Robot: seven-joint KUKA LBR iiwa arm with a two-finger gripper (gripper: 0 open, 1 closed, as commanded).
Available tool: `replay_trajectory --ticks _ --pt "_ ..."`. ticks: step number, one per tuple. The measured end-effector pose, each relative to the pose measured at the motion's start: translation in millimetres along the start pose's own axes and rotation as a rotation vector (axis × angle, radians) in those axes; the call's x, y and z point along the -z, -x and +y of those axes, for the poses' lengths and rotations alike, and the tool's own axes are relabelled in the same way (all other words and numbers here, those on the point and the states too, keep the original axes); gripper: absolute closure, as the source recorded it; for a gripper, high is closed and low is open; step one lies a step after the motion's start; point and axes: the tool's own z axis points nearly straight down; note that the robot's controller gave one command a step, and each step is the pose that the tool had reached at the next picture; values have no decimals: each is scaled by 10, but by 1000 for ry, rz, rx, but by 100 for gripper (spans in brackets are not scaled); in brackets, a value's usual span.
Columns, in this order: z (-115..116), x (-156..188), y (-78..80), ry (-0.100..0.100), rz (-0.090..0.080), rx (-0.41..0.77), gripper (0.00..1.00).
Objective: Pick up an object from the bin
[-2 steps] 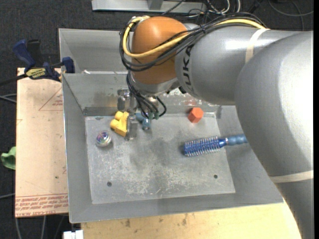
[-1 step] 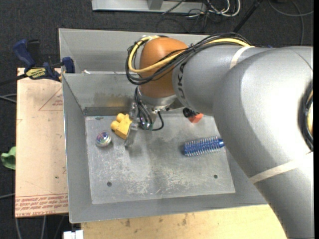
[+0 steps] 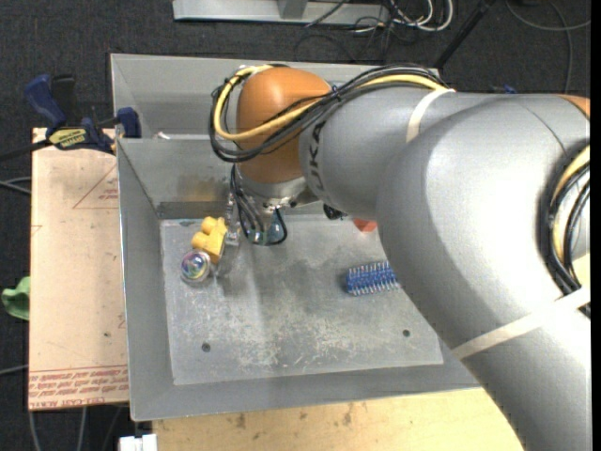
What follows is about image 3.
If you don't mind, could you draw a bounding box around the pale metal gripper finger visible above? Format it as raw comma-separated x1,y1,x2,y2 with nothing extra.
215,232,242,279

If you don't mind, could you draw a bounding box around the yellow toy block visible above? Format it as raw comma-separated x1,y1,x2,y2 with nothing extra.
191,216,230,266

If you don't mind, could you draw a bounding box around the grey metal bin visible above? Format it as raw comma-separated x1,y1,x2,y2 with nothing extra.
110,53,485,423

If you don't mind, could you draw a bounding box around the brown cardboard board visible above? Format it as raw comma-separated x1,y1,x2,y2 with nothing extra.
27,127,131,412

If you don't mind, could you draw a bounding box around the blue bristle brush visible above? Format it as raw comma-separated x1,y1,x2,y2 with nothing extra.
346,260,401,297

